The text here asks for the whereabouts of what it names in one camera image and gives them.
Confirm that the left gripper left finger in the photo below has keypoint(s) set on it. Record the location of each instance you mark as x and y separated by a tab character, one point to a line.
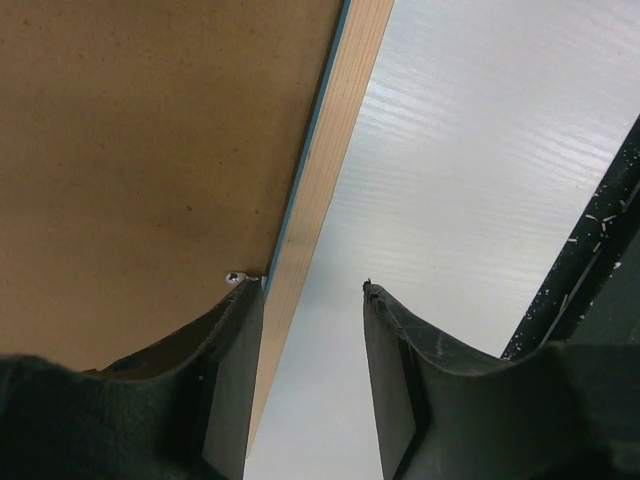
178	409

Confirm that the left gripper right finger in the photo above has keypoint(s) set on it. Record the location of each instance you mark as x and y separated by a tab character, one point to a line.
445	410

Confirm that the blue picture frame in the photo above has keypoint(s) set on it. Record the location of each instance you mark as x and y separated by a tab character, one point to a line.
147	147

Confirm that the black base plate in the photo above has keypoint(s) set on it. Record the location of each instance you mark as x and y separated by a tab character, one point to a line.
599	238

